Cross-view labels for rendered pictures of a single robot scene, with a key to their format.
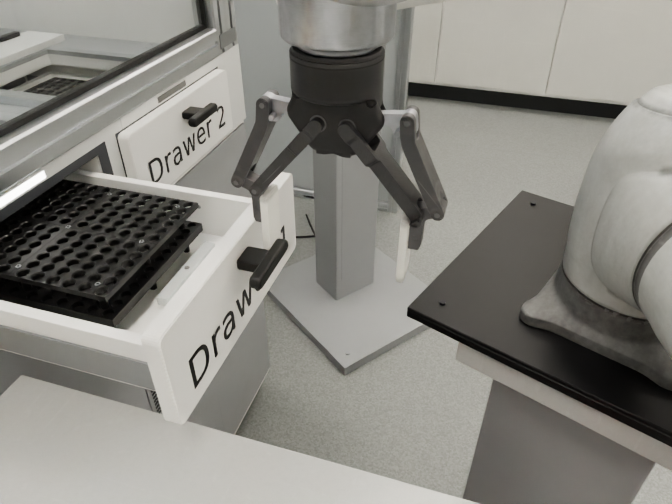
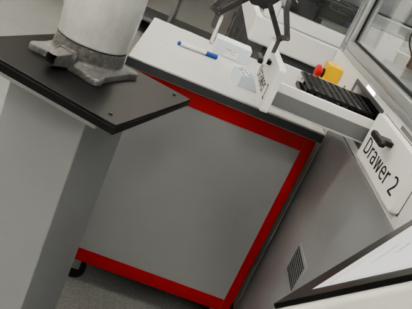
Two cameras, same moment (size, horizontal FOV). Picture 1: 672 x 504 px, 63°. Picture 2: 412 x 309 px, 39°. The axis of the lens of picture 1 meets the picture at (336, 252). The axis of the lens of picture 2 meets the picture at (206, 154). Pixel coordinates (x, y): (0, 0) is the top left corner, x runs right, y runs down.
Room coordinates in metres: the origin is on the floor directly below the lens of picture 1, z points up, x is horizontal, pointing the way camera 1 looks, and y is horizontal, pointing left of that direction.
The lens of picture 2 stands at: (1.73, -0.55, 1.17)
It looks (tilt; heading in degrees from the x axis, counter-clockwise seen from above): 21 degrees down; 156
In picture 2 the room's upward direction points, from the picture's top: 24 degrees clockwise
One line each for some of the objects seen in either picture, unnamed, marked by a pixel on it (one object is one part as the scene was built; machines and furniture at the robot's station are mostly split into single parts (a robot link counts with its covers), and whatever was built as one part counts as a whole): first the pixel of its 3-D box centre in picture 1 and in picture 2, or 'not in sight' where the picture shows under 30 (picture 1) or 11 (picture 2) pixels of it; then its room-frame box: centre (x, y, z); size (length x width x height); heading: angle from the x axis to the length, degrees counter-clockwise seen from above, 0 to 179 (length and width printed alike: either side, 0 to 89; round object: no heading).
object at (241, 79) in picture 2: not in sight; (254, 81); (0.17, 0.20, 0.78); 0.12 x 0.08 x 0.04; 89
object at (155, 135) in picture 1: (184, 131); (387, 159); (0.81, 0.24, 0.87); 0.29 x 0.02 x 0.11; 163
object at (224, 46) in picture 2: not in sight; (232, 49); (-0.14, 0.22, 0.79); 0.13 x 0.09 x 0.05; 74
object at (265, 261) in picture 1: (258, 260); (263, 59); (0.43, 0.08, 0.91); 0.07 x 0.04 x 0.01; 163
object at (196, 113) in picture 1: (196, 113); (383, 140); (0.80, 0.22, 0.91); 0.07 x 0.04 x 0.01; 163
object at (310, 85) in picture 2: (149, 245); (308, 81); (0.47, 0.20, 0.90); 0.18 x 0.02 x 0.01; 163
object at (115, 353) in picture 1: (70, 252); (342, 110); (0.50, 0.30, 0.86); 0.40 x 0.26 x 0.06; 73
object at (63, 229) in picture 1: (76, 250); (339, 106); (0.50, 0.29, 0.87); 0.22 x 0.18 x 0.06; 73
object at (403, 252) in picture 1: (404, 244); (216, 29); (0.42, -0.07, 0.93); 0.03 x 0.01 x 0.07; 163
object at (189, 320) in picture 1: (237, 280); (268, 75); (0.44, 0.10, 0.87); 0.29 x 0.02 x 0.11; 163
